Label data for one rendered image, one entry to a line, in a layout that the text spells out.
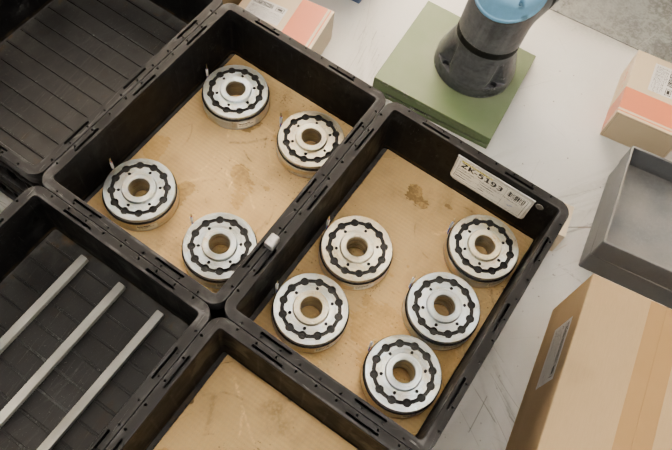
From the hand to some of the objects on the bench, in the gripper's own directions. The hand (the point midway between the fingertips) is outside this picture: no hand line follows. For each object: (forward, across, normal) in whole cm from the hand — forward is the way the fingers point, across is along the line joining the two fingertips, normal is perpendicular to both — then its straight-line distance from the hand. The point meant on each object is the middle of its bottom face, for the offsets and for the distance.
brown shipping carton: (+18, -8, -58) cm, 61 cm away
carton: (+18, -84, -20) cm, 89 cm away
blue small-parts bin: (+18, -84, +7) cm, 86 cm away
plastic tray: (+18, -6, -23) cm, 30 cm away
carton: (+18, -18, +2) cm, 26 cm away
